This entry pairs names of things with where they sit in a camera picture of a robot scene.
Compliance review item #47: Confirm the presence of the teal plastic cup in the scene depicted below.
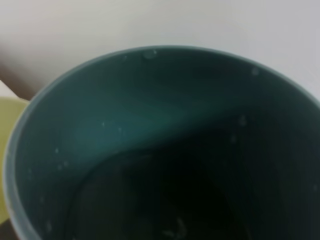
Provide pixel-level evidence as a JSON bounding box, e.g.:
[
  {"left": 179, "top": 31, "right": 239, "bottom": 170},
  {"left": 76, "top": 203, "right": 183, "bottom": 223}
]
[{"left": 3, "top": 46, "right": 320, "bottom": 240}]

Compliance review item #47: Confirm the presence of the pale yellow plastic cup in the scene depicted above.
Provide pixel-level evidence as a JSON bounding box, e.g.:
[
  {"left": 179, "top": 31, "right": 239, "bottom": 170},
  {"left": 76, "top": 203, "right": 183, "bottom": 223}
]
[{"left": 0, "top": 96, "right": 30, "bottom": 225}]

